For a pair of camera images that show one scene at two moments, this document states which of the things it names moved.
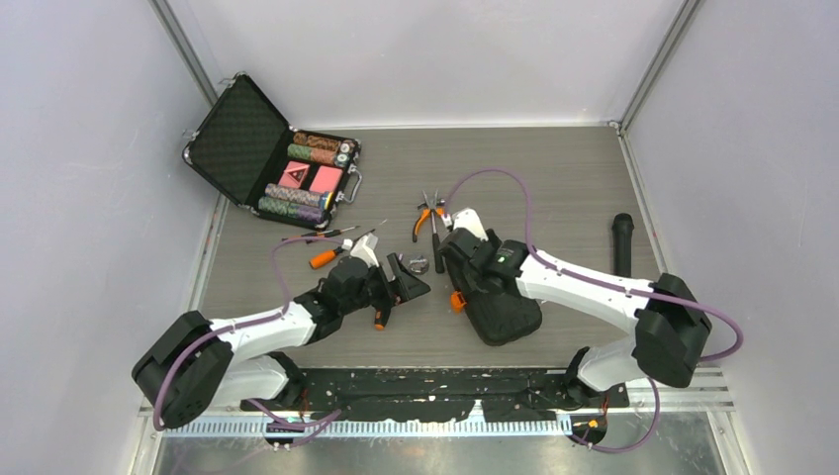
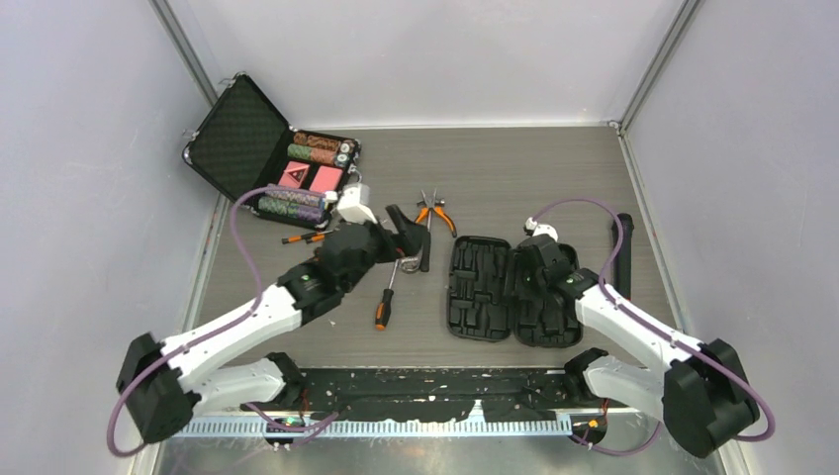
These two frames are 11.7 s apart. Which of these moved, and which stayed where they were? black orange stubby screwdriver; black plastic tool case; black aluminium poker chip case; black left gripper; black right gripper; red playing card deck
Moved: black plastic tool case; black left gripper; black right gripper
Stayed: black orange stubby screwdriver; red playing card deck; black aluminium poker chip case
